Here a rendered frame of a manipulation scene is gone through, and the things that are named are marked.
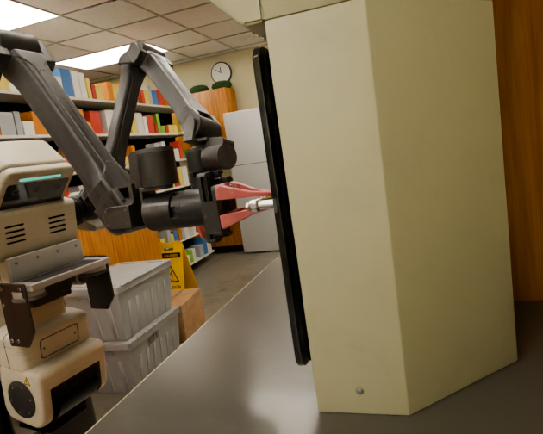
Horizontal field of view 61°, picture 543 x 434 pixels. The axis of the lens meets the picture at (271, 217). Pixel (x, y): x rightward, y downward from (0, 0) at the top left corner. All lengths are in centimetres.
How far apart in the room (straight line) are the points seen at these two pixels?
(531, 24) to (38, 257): 119
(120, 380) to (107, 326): 33
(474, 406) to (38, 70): 83
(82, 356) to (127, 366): 145
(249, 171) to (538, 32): 503
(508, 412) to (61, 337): 113
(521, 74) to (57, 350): 127
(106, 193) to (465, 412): 58
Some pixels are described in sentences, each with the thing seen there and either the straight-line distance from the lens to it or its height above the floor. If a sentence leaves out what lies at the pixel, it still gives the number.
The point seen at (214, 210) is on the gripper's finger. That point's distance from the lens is 66.
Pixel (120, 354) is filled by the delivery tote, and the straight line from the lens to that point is 285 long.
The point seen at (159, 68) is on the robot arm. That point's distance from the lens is 130.
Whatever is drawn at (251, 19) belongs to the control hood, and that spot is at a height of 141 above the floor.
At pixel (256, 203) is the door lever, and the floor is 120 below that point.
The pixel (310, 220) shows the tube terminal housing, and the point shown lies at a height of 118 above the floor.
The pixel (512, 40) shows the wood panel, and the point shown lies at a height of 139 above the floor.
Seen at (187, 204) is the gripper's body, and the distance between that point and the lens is 68.
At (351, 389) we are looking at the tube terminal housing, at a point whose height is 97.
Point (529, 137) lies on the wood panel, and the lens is 90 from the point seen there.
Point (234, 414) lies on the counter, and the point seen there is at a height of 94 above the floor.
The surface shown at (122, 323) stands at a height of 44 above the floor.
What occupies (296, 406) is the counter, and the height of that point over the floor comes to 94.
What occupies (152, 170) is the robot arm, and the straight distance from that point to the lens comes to 71.
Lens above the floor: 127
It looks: 8 degrees down
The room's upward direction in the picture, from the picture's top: 8 degrees counter-clockwise
